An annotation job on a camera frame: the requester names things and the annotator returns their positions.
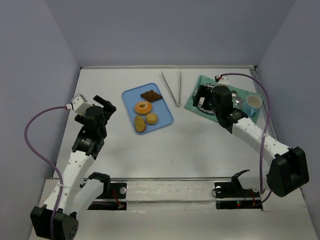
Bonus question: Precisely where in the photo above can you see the oval seeded bread roll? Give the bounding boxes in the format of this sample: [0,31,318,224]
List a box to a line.
[134,115,146,133]

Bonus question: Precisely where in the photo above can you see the metal kitchen tongs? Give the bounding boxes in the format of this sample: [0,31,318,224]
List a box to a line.
[160,69,182,108]

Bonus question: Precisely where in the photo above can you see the round yellow bun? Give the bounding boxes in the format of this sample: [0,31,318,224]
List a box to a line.
[145,113,158,125]

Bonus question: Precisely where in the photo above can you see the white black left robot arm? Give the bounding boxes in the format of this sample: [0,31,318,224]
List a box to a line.
[30,94,117,240]

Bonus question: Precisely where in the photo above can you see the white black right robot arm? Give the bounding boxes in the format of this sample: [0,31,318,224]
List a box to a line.
[192,84,310,197]

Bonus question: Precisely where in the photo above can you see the blue floral plate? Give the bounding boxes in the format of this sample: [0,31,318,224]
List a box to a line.
[192,83,215,115]

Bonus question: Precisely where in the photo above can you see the metal spoon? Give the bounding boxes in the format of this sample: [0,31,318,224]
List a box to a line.
[231,90,238,99]

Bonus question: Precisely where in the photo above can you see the green cloth mat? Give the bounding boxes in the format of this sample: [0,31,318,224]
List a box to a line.
[184,75,262,122]

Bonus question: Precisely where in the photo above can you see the orange glazed donut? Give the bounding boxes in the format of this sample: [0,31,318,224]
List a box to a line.
[134,100,153,115]

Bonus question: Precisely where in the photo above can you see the light blue mug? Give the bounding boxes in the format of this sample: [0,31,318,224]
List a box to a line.
[242,95,263,118]

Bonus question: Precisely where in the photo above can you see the blue plastic tray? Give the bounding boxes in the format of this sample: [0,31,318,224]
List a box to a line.
[122,83,174,135]

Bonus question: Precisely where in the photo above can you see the dark brown croissant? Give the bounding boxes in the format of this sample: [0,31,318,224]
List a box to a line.
[140,90,163,103]

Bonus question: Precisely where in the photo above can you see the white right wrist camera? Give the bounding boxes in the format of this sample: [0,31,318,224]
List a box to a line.
[215,75,230,86]

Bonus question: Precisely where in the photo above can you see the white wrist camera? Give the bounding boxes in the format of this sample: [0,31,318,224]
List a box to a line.
[71,94,91,116]
[215,75,230,86]

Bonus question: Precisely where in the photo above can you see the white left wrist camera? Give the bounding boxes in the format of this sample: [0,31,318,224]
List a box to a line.
[71,94,91,116]

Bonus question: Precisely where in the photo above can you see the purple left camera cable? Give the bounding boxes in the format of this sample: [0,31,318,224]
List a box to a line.
[24,104,73,238]

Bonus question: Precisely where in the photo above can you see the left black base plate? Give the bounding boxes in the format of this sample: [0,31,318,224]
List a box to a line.
[88,182,127,211]

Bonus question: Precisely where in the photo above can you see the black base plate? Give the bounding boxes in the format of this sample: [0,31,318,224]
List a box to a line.
[88,182,127,211]
[211,182,263,210]

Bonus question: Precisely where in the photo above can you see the aluminium front rail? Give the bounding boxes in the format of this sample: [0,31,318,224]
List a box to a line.
[110,176,231,182]

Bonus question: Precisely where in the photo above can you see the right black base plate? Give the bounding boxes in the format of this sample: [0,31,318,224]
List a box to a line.
[211,182,263,210]

